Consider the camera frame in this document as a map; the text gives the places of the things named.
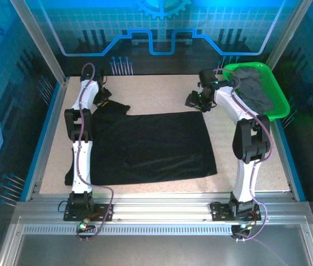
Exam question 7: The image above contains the green plastic basket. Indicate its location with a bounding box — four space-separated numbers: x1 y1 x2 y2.
222 62 290 121

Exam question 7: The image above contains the black t-shirt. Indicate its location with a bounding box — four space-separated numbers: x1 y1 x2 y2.
64 100 218 187

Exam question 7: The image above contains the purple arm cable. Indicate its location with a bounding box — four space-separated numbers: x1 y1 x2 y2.
74 62 115 242
213 68 273 242

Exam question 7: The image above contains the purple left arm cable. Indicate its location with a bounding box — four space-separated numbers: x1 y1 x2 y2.
74 62 115 242

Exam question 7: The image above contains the small LED circuit board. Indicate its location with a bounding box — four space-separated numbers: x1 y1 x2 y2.
75 220 97 242
230 223 253 242

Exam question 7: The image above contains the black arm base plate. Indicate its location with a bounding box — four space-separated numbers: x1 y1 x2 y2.
209 201 262 222
63 203 114 222

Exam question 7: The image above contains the crumpled dark t-shirt pile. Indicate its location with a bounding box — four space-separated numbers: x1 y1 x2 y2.
233 68 275 116

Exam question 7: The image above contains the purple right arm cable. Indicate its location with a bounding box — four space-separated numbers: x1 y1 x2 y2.
213 68 273 242

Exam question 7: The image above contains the slotted grey cable duct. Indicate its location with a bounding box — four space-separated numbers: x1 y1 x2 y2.
22 224 234 236

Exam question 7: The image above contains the aluminium mounting rail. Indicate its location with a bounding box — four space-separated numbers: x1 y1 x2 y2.
14 192 311 224

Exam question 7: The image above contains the grey metal panel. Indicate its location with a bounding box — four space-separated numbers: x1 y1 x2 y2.
0 216 313 266

